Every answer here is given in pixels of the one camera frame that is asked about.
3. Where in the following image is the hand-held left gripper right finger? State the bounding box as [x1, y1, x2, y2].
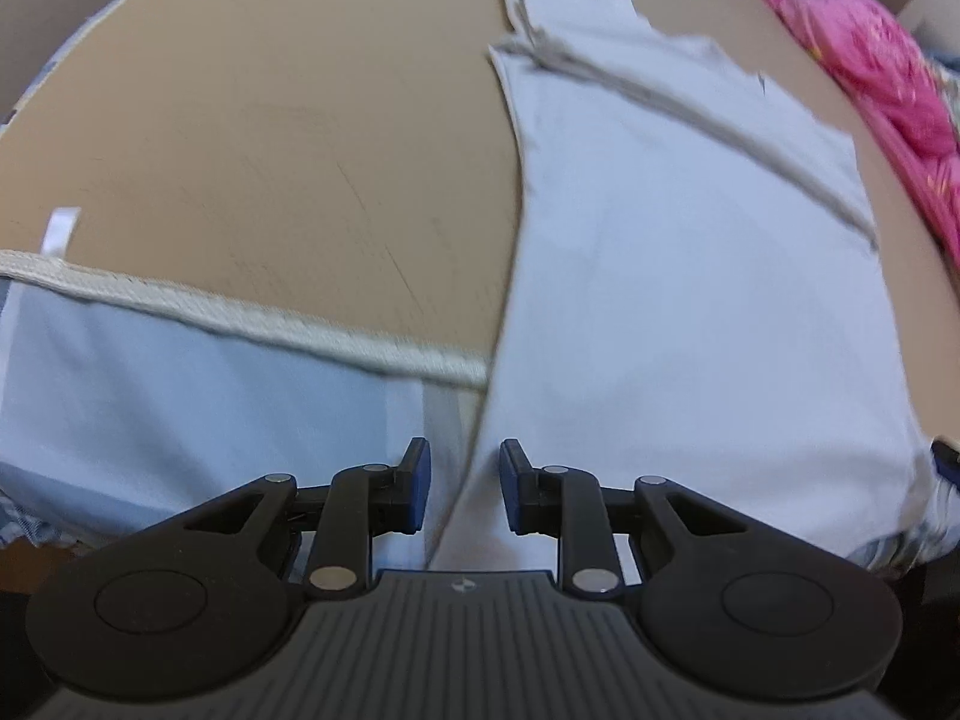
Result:
[500, 437, 781, 602]

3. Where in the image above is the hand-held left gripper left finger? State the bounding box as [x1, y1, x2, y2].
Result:
[150, 436, 434, 601]

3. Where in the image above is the blue patterned bed sheet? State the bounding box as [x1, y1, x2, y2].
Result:
[0, 476, 960, 580]

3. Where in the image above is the pink floral quilt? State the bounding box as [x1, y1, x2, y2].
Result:
[731, 0, 960, 272]

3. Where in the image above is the white mattress tag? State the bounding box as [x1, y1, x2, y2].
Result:
[41, 205, 83, 260]

